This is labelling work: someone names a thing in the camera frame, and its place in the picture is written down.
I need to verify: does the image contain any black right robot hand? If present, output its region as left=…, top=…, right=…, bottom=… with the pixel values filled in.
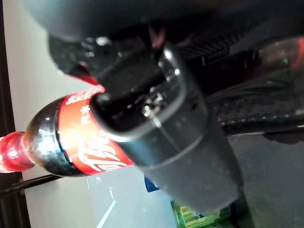
left=23, top=0, right=304, bottom=213

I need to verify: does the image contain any Coca-Cola bottle red label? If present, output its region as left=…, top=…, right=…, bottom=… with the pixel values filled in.
left=0, top=37, right=304, bottom=178

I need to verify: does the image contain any green drink can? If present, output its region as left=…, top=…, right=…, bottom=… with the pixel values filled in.
left=171, top=199, right=236, bottom=228

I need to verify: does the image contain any black shelf board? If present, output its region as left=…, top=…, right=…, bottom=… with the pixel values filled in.
left=225, top=132, right=304, bottom=228

